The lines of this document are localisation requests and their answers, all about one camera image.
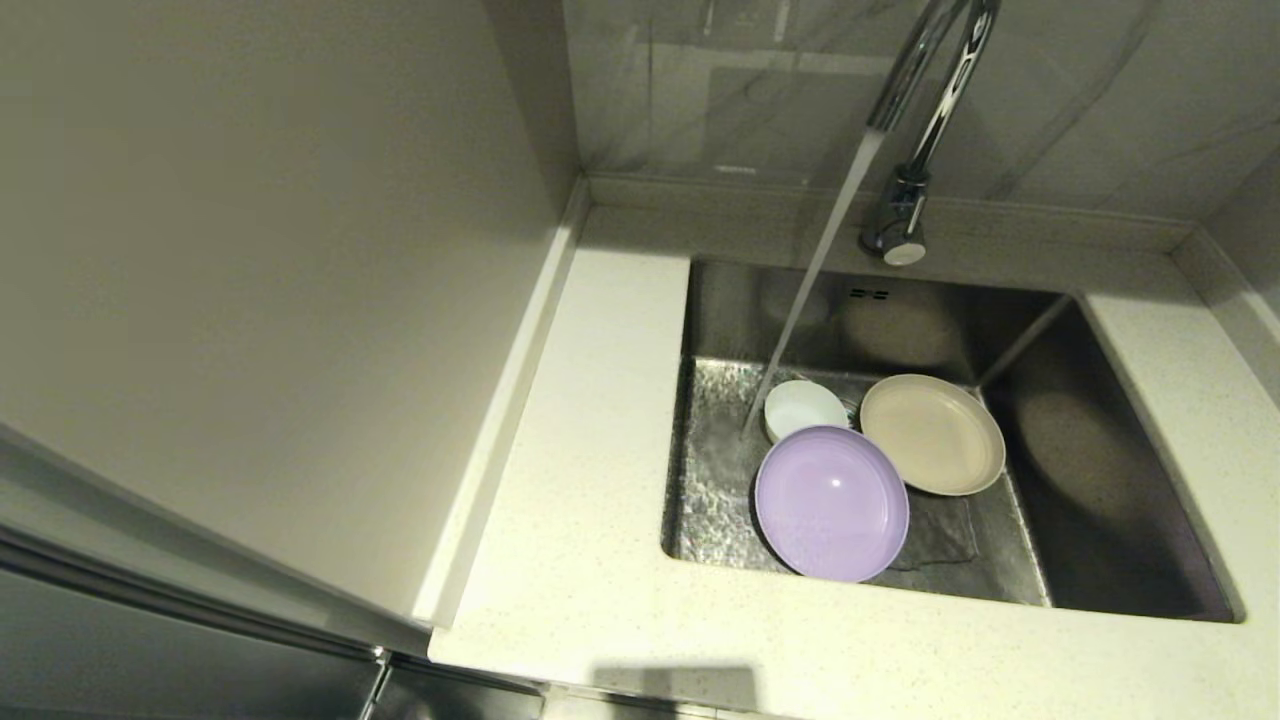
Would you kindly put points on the purple round plate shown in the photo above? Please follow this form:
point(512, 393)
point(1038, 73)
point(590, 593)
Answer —
point(830, 505)

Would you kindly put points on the chrome gooseneck faucet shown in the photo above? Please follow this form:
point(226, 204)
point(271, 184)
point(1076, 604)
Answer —
point(905, 215)

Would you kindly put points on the stainless steel sink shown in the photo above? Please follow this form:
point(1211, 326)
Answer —
point(1100, 480)

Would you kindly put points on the beige round plate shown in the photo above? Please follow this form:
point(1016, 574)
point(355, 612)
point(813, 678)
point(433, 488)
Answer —
point(935, 435)

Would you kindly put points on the beige cabinet side panel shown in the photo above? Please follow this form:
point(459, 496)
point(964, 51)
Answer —
point(250, 280)

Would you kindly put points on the white round cup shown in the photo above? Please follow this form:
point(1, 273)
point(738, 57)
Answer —
point(800, 405)

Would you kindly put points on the grey cabinet door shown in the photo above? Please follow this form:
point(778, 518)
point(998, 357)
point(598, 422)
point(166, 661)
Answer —
point(150, 650)

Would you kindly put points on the running tap water stream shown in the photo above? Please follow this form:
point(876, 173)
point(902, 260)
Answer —
point(815, 270)

